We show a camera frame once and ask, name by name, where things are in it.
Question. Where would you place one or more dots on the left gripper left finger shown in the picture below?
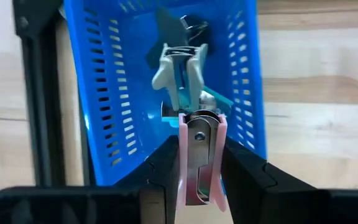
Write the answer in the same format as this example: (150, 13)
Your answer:
(154, 186)

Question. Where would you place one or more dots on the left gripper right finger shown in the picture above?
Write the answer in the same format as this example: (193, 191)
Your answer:
(250, 186)

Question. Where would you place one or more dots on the pink staple remover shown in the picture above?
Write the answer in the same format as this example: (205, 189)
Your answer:
(202, 155)

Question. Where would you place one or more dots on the white staple remover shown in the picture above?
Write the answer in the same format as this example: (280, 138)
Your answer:
(194, 77)

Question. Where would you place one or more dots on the black staple remover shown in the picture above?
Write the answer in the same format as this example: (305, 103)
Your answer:
(166, 31)

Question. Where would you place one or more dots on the blue plastic basket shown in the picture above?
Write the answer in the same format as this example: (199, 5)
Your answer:
(141, 93)

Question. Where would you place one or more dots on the black aluminium table frame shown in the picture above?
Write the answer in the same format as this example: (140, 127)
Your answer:
(42, 93)

